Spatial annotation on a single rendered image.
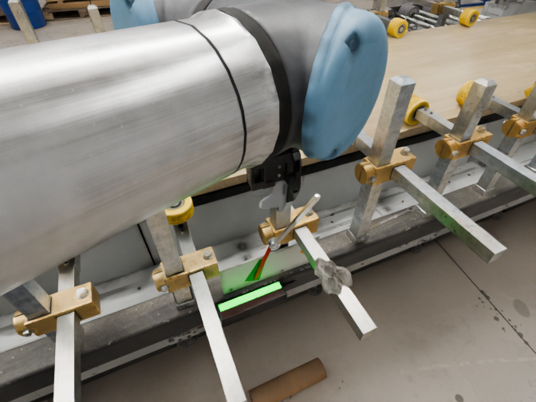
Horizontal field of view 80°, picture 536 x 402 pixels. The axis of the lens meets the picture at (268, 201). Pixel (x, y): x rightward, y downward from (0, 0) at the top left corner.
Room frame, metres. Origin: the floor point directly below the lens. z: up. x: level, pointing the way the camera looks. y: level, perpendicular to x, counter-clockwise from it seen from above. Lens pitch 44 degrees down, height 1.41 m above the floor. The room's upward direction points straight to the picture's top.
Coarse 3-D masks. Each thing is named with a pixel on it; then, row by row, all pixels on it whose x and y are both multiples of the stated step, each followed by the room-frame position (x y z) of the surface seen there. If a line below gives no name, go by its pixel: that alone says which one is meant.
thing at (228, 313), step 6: (270, 294) 0.41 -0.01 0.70; (276, 294) 0.41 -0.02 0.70; (282, 294) 0.41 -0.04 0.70; (252, 300) 0.40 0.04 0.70; (258, 300) 0.40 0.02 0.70; (264, 300) 0.40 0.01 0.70; (240, 306) 0.38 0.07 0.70; (246, 306) 0.38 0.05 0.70; (252, 306) 0.38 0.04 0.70; (222, 312) 0.37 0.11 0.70; (228, 312) 0.37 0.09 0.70; (234, 312) 0.37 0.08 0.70
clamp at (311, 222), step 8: (304, 216) 0.52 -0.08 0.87; (312, 216) 0.52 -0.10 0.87; (264, 224) 0.49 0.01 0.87; (272, 224) 0.49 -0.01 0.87; (304, 224) 0.50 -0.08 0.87; (312, 224) 0.50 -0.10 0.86; (264, 232) 0.47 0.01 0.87; (272, 232) 0.47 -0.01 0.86; (280, 232) 0.47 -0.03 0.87; (312, 232) 0.51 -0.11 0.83; (264, 240) 0.47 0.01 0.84; (288, 240) 0.48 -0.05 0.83
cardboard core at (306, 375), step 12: (312, 360) 0.49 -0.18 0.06; (288, 372) 0.44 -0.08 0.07; (300, 372) 0.44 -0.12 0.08; (312, 372) 0.44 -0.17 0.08; (324, 372) 0.44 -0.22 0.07; (264, 384) 0.40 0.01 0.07; (276, 384) 0.40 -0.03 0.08; (288, 384) 0.40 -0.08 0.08; (300, 384) 0.40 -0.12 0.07; (312, 384) 0.41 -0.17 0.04; (252, 396) 0.36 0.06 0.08; (264, 396) 0.36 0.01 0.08; (276, 396) 0.36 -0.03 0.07; (288, 396) 0.37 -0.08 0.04
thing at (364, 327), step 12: (300, 228) 0.49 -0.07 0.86; (300, 240) 0.46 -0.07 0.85; (312, 240) 0.45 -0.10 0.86; (312, 252) 0.42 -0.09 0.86; (324, 252) 0.42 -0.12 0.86; (312, 264) 0.41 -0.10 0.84; (348, 288) 0.33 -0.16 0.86; (336, 300) 0.32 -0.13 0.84; (348, 300) 0.31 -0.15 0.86; (348, 312) 0.29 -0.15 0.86; (360, 312) 0.28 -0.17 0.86; (360, 324) 0.26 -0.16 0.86; (372, 324) 0.26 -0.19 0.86; (360, 336) 0.25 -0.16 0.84
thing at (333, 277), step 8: (320, 264) 0.38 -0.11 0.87; (328, 264) 0.38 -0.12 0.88; (320, 272) 0.36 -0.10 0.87; (328, 272) 0.37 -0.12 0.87; (336, 272) 0.36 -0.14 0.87; (344, 272) 0.36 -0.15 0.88; (328, 280) 0.34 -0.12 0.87; (336, 280) 0.34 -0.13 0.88; (344, 280) 0.35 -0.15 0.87; (328, 288) 0.33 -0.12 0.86; (336, 288) 0.33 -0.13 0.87
